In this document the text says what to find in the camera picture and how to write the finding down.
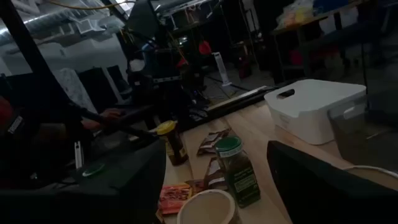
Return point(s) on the wooden background table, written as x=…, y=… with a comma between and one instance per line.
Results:
x=311, y=23

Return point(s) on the black metal table frame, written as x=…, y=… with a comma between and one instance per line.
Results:
x=236, y=101

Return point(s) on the pile of plastic bags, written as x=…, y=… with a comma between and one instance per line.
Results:
x=295, y=14

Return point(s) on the brown spice packet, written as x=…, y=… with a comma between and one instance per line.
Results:
x=214, y=175
x=211, y=143

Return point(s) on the silver ventilation duct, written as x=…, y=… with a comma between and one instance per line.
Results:
x=46, y=21

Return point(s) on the beige-lid furikake jar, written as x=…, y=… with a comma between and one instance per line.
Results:
x=206, y=208

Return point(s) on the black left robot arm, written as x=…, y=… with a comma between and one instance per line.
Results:
x=161, y=93

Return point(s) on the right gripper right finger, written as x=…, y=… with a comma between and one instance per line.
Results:
x=335, y=199

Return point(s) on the black diagonal frame post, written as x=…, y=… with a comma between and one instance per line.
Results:
x=31, y=53

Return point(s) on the yellow-lid spice jar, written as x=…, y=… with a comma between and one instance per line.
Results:
x=174, y=146

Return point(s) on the white tower fan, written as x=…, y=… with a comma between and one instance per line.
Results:
x=222, y=70

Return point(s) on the grey translucent plastic bin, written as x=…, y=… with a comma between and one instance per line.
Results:
x=363, y=140

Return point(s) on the white plastic bin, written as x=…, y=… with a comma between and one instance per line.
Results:
x=304, y=115

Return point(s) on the green-lid spice jar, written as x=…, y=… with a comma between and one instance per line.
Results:
x=239, y=177
x=93, y=169

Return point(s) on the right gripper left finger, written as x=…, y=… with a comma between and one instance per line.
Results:
x=93, y=205

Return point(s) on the orange taco mix packet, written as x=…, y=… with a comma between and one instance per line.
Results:
x=175, y=197

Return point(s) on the person's hand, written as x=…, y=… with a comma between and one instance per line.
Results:
x=107, y=114

